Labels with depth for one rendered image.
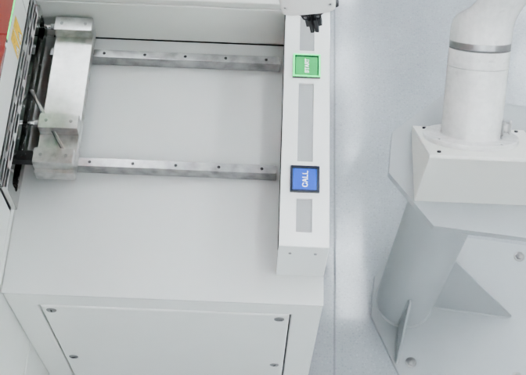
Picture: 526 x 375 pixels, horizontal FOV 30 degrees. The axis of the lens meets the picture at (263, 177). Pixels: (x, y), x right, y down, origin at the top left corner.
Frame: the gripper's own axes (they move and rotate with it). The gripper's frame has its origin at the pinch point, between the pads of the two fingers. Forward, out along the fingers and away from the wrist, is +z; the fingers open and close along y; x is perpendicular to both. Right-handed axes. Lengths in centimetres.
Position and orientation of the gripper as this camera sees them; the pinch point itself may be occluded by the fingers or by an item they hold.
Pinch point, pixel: (313, 19)
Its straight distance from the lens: 188.3
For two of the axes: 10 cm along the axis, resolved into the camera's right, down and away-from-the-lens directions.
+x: 0.4, -8.8, 4.7
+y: 9.8, -0.6, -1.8
